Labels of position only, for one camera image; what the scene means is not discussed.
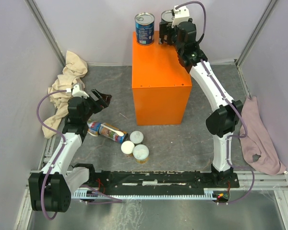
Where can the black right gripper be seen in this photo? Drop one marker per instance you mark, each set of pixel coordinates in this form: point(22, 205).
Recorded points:
point(165, 29)

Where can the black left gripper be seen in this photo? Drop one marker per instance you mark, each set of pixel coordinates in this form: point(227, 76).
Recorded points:
point(103, 101)

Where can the yellow labelled can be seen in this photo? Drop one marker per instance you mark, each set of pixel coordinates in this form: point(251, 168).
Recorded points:
point(93, 128)

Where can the blue tall tin can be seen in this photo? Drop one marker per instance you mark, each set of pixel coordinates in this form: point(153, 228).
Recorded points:
point(144, 28)

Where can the colourful can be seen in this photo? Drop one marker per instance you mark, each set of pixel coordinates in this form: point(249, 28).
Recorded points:
point(113, 133)

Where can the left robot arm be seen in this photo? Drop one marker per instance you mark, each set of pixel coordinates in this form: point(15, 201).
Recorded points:
point(51, 188)

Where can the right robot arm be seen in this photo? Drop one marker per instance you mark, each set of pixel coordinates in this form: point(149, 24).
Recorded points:
point(226, 112)

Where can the orange box counter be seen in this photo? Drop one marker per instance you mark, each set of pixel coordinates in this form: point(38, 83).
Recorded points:
point(160, 85)

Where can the beige crumpled cloth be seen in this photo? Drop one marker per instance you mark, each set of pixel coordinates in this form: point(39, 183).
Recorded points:
point(75, 68)

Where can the white lid small can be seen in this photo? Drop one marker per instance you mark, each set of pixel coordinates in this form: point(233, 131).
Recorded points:
point(127, 148)

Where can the grey lid can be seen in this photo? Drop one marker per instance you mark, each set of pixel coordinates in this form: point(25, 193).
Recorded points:
point(137, 137)

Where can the yellow can white lid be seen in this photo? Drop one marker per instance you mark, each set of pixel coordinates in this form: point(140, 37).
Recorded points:
point(141, 153)

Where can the mauve crumpled cloth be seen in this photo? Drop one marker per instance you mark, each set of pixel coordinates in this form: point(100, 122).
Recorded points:
point(257, 147)

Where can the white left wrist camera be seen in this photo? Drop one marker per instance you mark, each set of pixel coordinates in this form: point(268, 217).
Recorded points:
point(77, 90)

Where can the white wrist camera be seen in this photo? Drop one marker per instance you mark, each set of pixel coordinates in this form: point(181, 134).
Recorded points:
point(77, 90)
point(181, 14)

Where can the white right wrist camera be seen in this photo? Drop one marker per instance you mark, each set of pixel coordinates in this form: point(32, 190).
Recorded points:
point(181, 14)

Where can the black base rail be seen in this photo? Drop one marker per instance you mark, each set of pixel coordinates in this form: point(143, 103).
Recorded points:
point(160, 182)

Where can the aluminium frame post right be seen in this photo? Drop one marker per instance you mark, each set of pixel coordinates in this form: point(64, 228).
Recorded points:
point(256, 31)

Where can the aluminium frame post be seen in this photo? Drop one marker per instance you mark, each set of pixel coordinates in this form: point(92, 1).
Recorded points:
point(32, 5)
point(256, 31)

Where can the aluminium frame post left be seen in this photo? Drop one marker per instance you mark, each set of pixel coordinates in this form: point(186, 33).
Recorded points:
point(32, 5)

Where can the light blue cable duct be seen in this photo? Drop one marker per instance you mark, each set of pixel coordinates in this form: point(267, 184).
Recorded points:
point(86, 194)

